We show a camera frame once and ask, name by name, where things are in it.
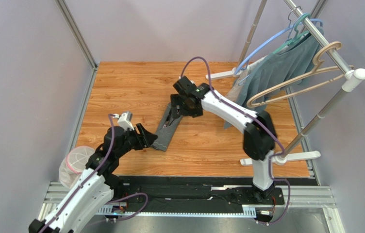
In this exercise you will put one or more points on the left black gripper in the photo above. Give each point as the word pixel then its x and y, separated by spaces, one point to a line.
pixel 145 140

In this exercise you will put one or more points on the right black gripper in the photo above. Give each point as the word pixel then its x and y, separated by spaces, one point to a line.
pixel 176 103

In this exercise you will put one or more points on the grey stitched cloth napkin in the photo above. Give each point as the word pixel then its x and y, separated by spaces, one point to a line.
pixel 166 134

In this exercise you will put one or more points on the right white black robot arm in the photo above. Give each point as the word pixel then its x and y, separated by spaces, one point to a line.
pixel 257 129

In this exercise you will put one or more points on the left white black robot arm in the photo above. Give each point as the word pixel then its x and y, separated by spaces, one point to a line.
pixel 97 185

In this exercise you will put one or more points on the blue clothes hanger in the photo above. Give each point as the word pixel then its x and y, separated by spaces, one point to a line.
pixel 240 67

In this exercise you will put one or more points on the white mesh laundry bag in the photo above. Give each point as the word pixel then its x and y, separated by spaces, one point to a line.
pixel 73 165

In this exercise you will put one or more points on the teal hanging garment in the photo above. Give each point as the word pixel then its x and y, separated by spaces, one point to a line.
pixel 275 68

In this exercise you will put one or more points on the wooden clothes hanger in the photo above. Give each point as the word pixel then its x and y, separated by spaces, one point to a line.
pixel 258 99

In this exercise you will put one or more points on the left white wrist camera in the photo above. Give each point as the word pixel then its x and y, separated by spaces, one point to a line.
pixel 124 120

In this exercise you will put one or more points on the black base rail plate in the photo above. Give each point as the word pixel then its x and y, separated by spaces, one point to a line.
pixel 194 195

